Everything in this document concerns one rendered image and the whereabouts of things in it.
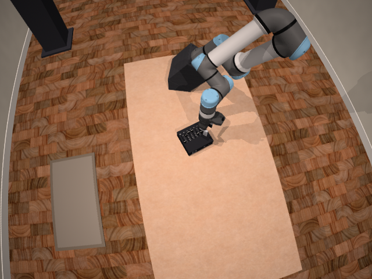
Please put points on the black lighting desk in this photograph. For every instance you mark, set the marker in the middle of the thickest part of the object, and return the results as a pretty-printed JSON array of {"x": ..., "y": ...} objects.
[{"x": 193, "y": 140}]

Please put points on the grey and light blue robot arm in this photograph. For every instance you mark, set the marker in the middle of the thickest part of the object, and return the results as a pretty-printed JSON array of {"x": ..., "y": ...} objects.
[{"x": 289, "y": 40}]

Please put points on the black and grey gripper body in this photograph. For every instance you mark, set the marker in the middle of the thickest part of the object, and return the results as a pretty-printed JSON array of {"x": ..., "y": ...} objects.
[{"x": 216, "y": 118}]

